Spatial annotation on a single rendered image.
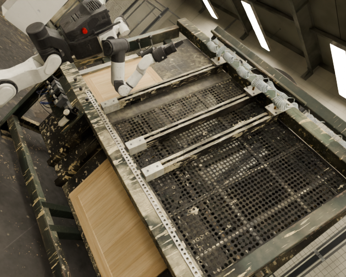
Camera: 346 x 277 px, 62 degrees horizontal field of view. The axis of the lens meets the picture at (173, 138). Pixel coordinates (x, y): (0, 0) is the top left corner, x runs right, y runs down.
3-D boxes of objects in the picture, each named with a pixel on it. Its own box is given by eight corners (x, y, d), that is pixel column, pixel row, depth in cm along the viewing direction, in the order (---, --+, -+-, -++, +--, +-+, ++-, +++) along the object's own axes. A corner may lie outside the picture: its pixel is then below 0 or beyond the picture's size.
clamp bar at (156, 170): (140, 173, 180) (137, 149, 161) (279, 108, 220) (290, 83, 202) (147, 185, 174) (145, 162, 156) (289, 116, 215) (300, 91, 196)
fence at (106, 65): (79, 75, 242) (78, 71, 239) (176, 44, 275) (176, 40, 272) (81, 78, 240) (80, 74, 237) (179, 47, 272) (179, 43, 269)
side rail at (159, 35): (72, 65, 261) (68, 54, 252) (176, 34, 298) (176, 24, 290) (74, 68, 257) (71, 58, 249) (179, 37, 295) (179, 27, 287)
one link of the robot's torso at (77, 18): (62, 34, 165) (118, 10, 172) (47, 10, 184) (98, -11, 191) (83, 73, 189) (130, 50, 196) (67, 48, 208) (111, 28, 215)
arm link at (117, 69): (112, 97, 192) (112, 63, 181) (109, 89, 202) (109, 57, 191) (129, 96, 196) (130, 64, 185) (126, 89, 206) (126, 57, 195)
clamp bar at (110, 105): (100, 107, 217) (94, 82, 198) (226, 62, 257) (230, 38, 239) (105, 116, 211) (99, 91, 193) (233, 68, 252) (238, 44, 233)
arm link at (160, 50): (171, 41, 183) (155, 50, 185) (178, 54, 187) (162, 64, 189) (171, 38, 194) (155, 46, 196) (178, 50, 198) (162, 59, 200)
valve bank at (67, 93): (30, 86, 226) (50, 65, 223) (45, 94, 238) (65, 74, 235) (47, 127, 199) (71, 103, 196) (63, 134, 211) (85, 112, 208)
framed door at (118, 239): (70, 195, 223) (68, 194, 221) (121, 148, 215) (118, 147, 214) (117, 310, 173) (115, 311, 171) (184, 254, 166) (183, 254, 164)
